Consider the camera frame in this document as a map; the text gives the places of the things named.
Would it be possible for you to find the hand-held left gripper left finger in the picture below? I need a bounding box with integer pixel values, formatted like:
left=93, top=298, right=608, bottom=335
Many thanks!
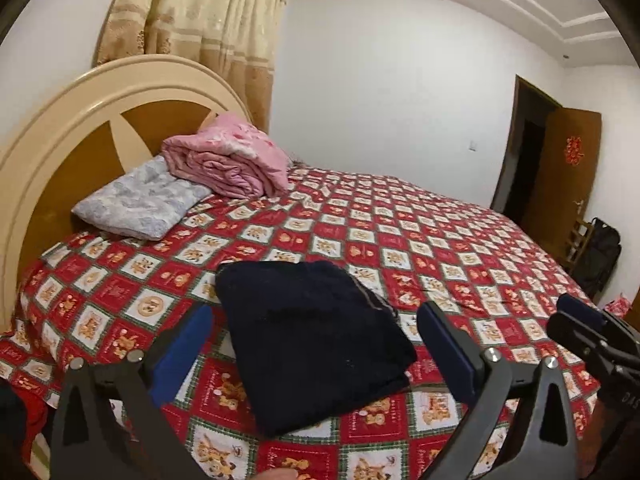
left=47, top=302, right=216, bottom=480

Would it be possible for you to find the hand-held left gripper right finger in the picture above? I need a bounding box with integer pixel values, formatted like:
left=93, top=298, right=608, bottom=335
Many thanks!
left=415, top=300, right=583, bottom=480

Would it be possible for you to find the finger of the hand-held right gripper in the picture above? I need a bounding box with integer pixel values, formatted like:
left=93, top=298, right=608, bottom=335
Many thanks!
left=546, top=311, right=619, bottom=366
left=556, top=292, right=640, bottom=348

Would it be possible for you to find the navy patterned knit sweater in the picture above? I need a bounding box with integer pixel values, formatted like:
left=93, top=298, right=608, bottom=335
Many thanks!
left=215, top=260, right=418, bottom=438

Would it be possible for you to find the person's right forearm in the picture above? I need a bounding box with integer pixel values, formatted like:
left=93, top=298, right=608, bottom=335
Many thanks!
left=580, top=407, right=640, bottom=480

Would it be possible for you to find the person's left hand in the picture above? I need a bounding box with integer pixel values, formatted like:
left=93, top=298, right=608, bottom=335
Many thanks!
left=254, top=466, right=315, bottom=480

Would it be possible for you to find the red gift bag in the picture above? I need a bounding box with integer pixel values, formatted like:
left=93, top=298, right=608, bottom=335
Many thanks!
left=604, top=294, right=635, bottom=320

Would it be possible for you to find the black bag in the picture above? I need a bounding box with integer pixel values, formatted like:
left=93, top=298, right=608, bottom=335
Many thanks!
left=575, top=216, right=622, bottom=298

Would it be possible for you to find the wooden chair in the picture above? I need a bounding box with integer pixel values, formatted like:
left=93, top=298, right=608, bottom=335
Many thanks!
left=557, top=217, right=593, bottom=273

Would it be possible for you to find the brown wooden door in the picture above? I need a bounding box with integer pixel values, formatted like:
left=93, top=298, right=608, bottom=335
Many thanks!
left=520, top=107, right=602, bottom=261

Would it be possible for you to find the red checkered bear bedspread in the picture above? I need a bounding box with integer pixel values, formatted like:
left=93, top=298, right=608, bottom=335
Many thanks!
left=0, top=165, right=603, bottom=480

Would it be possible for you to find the grey floral pillow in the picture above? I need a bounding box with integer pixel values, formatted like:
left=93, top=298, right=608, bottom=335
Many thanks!
left=71, top=155, right=213, bottom=241

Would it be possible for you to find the person's dark clothing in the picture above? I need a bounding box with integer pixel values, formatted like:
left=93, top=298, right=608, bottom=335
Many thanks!
left=0, top=377, right=48, bottom=480

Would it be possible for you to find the folded pink quilt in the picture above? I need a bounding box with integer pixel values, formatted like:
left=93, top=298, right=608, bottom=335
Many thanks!
left=161, top=112, right=290, bottom=200

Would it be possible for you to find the cream and wood headboard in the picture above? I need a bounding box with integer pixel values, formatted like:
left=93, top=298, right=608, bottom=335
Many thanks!
left=0, top=55, right=251, bottom=333

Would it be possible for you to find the beige patterned curtain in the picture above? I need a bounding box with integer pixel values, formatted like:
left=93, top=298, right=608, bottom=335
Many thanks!
left=95, top=0, right=293, bottom=133

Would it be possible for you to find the dark wooden door frame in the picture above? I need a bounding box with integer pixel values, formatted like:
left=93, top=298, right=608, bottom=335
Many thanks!
left=490, top=74, right=563, bottom=213

